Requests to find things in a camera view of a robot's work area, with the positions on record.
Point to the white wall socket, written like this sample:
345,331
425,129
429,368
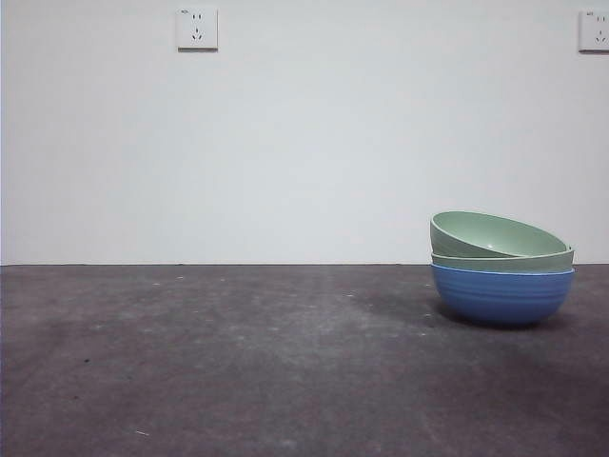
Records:
198,28
595,31

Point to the blue ribbed bowl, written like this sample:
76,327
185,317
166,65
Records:
503,300

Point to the green ribbed bowl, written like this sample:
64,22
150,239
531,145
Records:
484,233
522,263

